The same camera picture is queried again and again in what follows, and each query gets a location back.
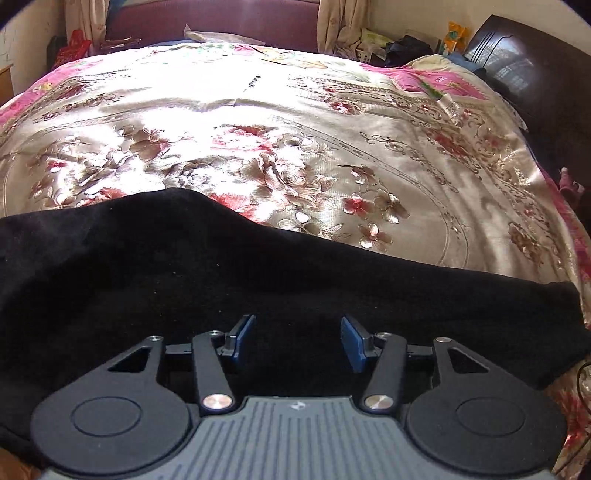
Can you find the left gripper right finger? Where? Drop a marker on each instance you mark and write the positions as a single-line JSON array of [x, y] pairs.
[[457, 407]]

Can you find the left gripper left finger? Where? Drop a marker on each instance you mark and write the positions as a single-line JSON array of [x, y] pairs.
[[117, 419]]

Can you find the black pants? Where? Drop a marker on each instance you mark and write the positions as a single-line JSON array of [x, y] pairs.
[[79, 286]]

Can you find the floral satin bedspread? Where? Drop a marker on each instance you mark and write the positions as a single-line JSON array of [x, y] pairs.
[[423, 163]]

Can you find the wooden bedside cabinet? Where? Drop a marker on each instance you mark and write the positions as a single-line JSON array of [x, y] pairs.
[[6, 86]]

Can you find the dark wooden headboard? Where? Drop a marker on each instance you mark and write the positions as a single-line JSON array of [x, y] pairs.
[[548, 82]]

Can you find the dark clothes pile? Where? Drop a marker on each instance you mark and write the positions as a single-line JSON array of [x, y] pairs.
[[405, 50]]

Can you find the red bag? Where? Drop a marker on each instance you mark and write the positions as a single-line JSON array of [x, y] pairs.
[[77, 48]]

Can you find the yellow snack package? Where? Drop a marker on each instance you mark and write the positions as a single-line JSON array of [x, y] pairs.
[[456, 38]]

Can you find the white pillow on bench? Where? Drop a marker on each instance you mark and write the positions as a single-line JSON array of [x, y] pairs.
[[218, 37]]

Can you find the left beige curtain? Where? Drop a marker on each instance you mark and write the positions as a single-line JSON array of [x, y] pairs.
[[89, 16]]

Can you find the beige curtain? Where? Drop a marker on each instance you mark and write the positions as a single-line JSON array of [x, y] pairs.
[[340, 25], [89, 16]]

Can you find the right beige curtain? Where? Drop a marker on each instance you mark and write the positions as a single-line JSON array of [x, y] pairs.
[[340, 25]]

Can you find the maroon padded window bench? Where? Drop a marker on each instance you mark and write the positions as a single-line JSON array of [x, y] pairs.
[[281, 23]]

